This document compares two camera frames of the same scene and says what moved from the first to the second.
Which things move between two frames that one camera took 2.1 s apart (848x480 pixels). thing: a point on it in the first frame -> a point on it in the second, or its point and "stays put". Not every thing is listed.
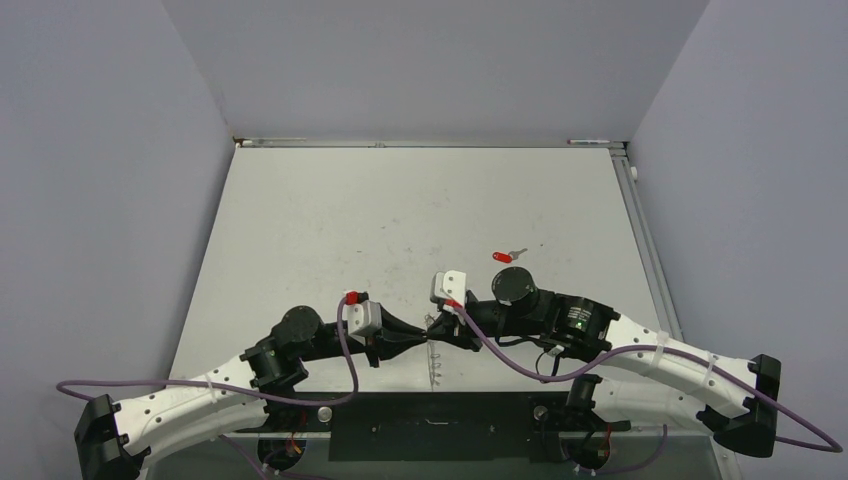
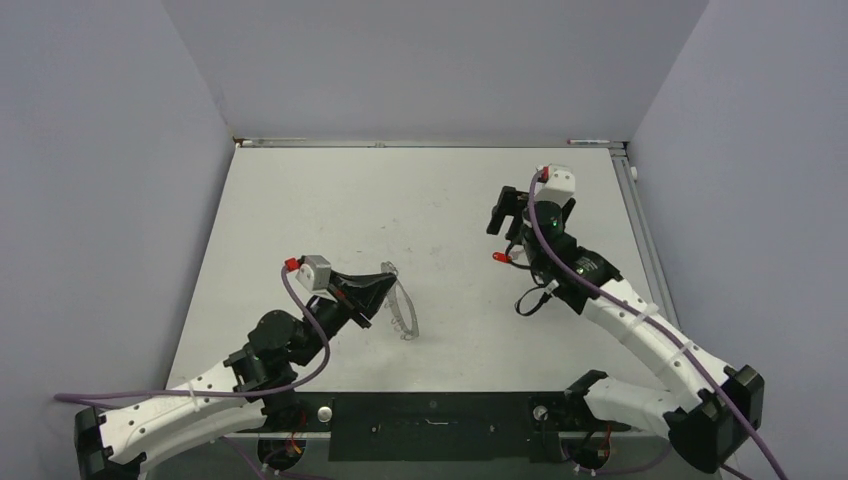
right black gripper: x=447 y=326 -> x=509 y=205
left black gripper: x=392 y=338 -> x=351 y=296
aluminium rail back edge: x=344 y=143 stays put
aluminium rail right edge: x=665 y=315 stays put
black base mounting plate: x=438 y=427 stays put
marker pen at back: x=587 y=141 stays put
